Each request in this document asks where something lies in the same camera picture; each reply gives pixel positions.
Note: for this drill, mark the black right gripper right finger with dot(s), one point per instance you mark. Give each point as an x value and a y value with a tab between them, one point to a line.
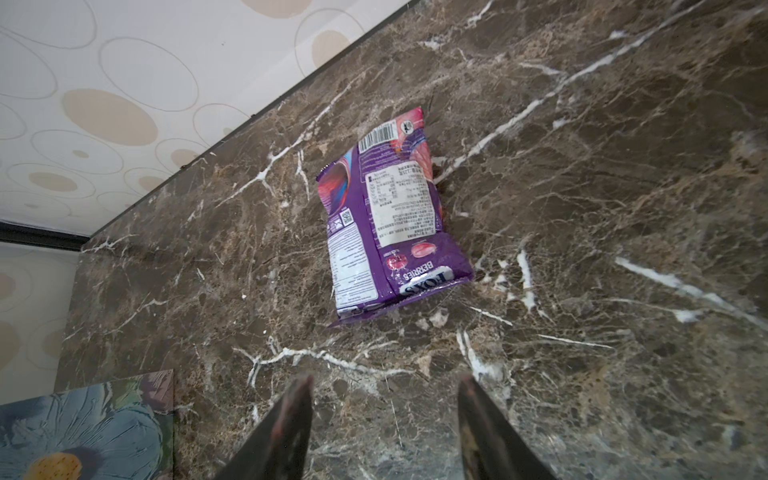
490	446

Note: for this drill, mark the black vertical frame post left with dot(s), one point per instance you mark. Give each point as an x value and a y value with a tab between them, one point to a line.
41	238

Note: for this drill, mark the white paper bag colourful print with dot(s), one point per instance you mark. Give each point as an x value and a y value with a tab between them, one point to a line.
119	429

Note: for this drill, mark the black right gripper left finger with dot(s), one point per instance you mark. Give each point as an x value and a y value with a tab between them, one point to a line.
277	448

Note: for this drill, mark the purple berries candy bag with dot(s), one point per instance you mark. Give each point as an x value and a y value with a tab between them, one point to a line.
386	241

